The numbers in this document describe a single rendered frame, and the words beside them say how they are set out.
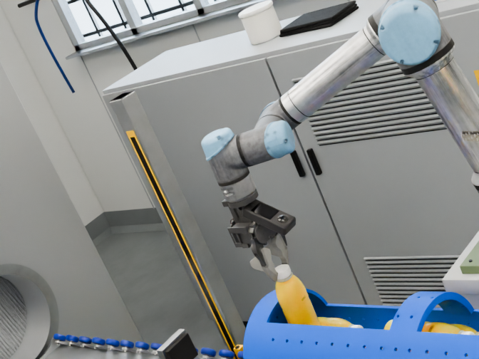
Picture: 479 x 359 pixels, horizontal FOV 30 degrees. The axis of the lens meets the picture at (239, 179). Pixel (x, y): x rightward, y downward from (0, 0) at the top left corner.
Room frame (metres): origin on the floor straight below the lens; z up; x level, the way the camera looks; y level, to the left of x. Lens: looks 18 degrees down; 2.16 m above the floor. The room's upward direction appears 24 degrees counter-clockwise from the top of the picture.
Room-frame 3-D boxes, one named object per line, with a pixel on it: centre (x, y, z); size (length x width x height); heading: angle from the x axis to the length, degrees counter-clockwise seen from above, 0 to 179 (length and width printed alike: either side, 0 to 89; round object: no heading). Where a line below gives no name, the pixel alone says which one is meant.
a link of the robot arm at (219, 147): (1.88, 0.01, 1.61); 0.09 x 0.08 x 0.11; 70
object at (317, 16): (3.71, -0.57, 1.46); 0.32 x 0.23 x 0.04; 44
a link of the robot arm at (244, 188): (1.88, 0.01, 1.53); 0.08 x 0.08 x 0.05
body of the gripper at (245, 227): (1.89, 0.02, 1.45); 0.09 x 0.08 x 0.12; 43
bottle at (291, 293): (1.87, 0.00, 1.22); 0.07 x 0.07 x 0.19
